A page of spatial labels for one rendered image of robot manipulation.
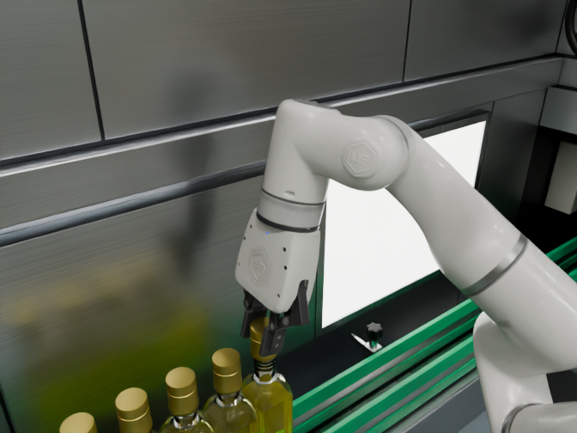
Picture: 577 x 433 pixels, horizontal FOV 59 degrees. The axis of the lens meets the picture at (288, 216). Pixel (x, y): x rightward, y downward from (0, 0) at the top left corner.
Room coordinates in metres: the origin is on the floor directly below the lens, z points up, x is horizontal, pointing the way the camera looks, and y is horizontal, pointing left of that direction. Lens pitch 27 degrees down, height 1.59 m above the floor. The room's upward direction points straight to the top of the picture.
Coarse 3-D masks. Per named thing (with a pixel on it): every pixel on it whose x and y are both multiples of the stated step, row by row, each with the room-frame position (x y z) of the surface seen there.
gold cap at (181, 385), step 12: (180, 372) 0.44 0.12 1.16; (192, 372) 0.44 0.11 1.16; (168, 384) 0.43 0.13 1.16; (180, 384) 0.43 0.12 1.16; (192, 384) 0.43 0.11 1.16; (168, 396) 0.43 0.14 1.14; (180, 396) 0.42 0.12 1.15; (192, 396) 0.43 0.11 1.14; (180, 408) 0.42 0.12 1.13; (192, 408) 0.43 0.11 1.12
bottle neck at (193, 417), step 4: (196, 412) 0.43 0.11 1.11; (176, 416) 0.42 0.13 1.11; (188, 416) 0.42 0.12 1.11; (192, 416) 0.43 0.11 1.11; (196, 416) 0.43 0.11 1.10; (176, 420) 0.43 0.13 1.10; (180, 420) 0.42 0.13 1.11; (184, 420) 0.42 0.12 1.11; (188, 420) 0.42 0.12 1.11; (192, 420) 0.43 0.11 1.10; (196, 420) 0.43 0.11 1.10; (176, 424) 0.43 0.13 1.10; (180, 424) 0.42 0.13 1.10; (184, 424) 0.42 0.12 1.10; (188, 424) 0.42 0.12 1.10; (192, 424) 0.43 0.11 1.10; (180, 428) 0.42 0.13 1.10; (184, 428) 0.42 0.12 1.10; (188, 428) 0.42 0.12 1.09
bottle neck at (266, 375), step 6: (270, 360) 0.50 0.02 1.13; (258, 366) 0.50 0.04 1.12; (264, 366) 0.49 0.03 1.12; (270, 366) 0.50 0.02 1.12; (258, 372) 0.50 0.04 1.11; (264, 372) 0.49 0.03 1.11; (270, 372) 0.50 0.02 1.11; (258, 378) 0.50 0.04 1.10; (264, 378) 0.49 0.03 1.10; (270, 378) 0.50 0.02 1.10
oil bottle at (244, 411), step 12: (216, 396) 0.48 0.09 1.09; (240, 396) 0.47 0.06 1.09; (204, 408) 0.47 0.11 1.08; (216, 408) 0.46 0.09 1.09; (228, 408) 0.45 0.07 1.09; (240, 408) 0.46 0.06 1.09; (252, 408) 0.47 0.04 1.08; (216, 420) 0.44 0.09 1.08; (228, 420) 0.44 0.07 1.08; (240, 420) 0.45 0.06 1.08; (252, 420) 0.46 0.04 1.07; (216, 432) 0.44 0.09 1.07; (228, 432) 0.44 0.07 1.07; (240, 432) 0.45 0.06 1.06; (252, 432) 0.46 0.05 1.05
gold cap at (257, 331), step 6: (258, 318) 0.52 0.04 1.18; (264, 318) 0.52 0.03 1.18; (252, 324) 0.51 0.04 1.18; (258, 324) 0.51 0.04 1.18; (264, 324) 0.51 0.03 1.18; (252, 330) 0.50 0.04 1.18; (258, 330) 0.50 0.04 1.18; (252, 336) 0.50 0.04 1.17; (258, 336) 0.49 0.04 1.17; (252, 342) 0.50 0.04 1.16; (258, 342) 0.49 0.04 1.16; (252, 348) 0.50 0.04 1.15; (258, 348) 0.49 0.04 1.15; (252, 354) 0.50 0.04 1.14; (258, 354) 0.49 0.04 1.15; (276, 354) 0.50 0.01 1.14; (258, 360) 0.49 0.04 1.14; (264, 360) 0.49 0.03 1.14
